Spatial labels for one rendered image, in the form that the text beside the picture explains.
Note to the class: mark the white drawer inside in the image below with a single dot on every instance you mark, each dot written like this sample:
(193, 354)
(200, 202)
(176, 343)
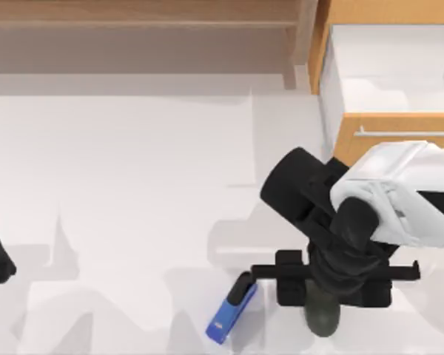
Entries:
(392, 70)

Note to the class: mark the wooden cupboard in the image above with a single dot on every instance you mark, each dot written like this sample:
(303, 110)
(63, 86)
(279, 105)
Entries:
(320, 44)

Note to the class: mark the blue and black stapler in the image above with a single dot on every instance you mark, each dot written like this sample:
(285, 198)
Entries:
(225, 314)

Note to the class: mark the wooden open shelf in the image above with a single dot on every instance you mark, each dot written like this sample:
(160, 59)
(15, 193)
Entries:
(140, 37)

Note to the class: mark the pale wooden drawer front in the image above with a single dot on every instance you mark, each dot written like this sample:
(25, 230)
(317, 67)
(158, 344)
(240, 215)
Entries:
(392, 122)

